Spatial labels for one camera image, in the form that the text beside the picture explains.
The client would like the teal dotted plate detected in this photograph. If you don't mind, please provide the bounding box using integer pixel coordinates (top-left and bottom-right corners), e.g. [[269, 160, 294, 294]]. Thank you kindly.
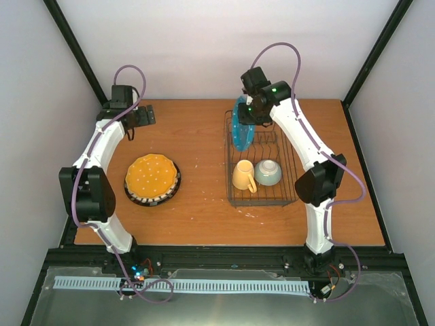
[[231, 95, 256, 151]]

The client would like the dark wire dish rack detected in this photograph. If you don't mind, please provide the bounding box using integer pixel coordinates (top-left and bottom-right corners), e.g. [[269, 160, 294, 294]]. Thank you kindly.
[[224, 110, 298, 207]]

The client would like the orange dotted plate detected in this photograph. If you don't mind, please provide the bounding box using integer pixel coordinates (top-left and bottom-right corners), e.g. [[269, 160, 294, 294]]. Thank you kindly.
[[125, 153, 178, 200]]

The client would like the pale green ceramic bowl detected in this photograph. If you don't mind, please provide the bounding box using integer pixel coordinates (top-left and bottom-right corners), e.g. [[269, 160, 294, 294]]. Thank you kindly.
[[254, 160, 282, 186]]

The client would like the yellow ceramic mug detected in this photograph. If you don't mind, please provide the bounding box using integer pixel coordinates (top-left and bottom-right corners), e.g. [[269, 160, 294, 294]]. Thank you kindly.
[[232, 160, 257, 193]]

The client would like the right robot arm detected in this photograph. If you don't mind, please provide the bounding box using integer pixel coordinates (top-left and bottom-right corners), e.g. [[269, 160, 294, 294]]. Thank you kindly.
[[238, 67, 347, 274]]

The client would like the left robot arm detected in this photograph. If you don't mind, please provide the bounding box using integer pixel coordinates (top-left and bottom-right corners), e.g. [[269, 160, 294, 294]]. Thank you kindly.
[[58, 85, 156, 274]]

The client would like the dark patterned plate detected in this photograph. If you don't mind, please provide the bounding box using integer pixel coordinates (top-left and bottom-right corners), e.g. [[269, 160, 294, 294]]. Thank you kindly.
[[124, 166, 181, 207]]

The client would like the metal front plate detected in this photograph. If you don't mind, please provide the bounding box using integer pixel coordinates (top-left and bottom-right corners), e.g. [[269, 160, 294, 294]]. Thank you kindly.
[[23, 268, 427, 325]]

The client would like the black left frame post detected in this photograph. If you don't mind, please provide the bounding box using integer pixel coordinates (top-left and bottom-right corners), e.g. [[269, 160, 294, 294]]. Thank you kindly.
[[43, 0, 107, 105]]

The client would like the black frame post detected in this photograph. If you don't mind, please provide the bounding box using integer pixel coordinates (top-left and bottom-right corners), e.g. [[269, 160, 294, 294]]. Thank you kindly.
[[43, 0, 107, 105], [343, 0, 415, 103]]

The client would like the black front rail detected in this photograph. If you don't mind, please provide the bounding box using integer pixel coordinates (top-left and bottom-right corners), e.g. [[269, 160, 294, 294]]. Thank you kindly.
[[43, 244, 408, 280]]

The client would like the black right frame post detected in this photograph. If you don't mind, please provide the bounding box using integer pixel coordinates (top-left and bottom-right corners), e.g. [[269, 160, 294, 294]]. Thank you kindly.
[[343, 0, 415, 103]]

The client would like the light blue slotted cable duct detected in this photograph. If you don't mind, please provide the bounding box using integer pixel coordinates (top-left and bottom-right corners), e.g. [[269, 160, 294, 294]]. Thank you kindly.
[[52, 276, 310, 296]]

